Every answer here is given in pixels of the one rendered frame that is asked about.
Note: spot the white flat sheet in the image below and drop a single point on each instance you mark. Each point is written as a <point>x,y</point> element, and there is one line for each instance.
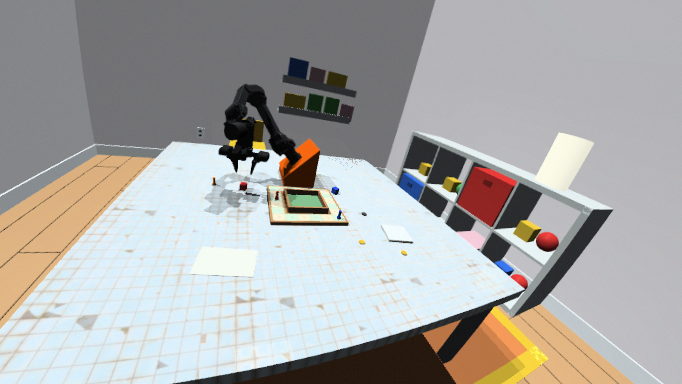
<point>226,262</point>

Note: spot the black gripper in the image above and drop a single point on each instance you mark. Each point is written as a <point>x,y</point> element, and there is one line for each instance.
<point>258,157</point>

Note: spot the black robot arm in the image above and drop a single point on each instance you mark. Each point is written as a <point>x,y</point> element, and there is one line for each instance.
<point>235,128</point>

